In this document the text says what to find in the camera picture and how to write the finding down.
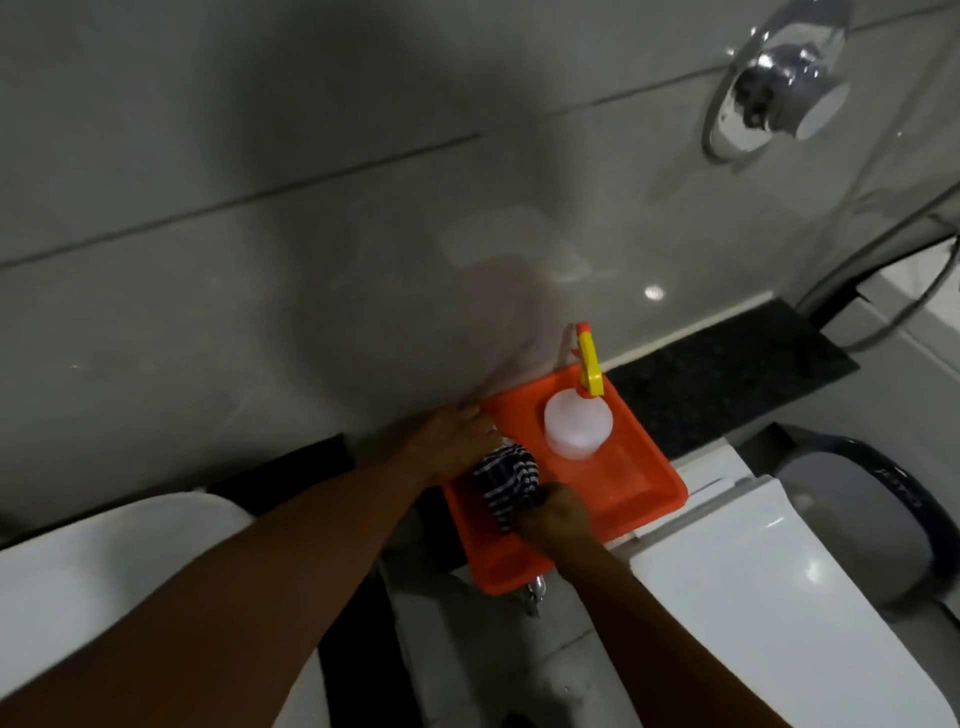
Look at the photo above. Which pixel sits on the person's right forearm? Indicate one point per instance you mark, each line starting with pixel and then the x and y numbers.
pixel 660 645

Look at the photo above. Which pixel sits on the person's right hand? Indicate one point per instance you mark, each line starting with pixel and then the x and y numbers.
pixel 556 519

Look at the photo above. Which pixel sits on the person's left hand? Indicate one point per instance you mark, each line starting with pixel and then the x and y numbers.
pixel 446 442

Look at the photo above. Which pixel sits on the white toilet with closed lid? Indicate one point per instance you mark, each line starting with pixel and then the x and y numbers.
pixel 765 592

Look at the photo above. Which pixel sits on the chrome angle valve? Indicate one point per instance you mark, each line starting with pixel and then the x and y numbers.
pixel 535 592

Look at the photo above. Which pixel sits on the dark striped cloth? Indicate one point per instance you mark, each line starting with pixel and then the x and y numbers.
pixel 507 480

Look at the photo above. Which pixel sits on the dark waste bin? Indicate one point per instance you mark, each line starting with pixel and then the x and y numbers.
pixel 862 510

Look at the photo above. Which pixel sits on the orange plastic tray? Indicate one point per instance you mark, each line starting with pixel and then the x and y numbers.
pixel 637 472

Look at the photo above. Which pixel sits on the white spray bottle yellow trigger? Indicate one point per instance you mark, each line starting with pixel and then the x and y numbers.
pixel 577 420

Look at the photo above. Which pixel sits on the person's left fingers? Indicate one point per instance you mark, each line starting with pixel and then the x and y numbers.
pixel 486 433

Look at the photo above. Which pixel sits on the black granite ledge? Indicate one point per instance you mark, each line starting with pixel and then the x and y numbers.
pixel 720 375

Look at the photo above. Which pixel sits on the chrome wall flush valve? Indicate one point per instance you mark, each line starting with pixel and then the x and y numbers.
pixel 780 82

